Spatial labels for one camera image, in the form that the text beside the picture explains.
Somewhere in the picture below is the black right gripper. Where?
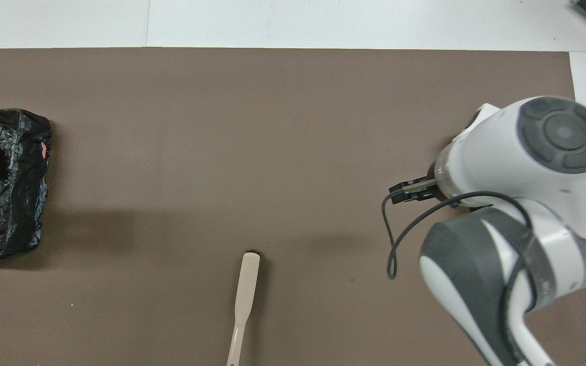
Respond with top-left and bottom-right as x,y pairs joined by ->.
389,175 -> 449,205

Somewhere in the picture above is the beige brush with black bristles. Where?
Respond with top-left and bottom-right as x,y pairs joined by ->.
226,251 -> 261,366

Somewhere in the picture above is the black-bagged bin with pink tag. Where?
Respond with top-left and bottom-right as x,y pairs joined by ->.
0,108 -> 52,260

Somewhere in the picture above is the brown table mat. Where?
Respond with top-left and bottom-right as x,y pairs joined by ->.
0,48 -> 586,366

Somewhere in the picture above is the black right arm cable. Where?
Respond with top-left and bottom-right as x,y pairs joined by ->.
382,191 -> 537,366

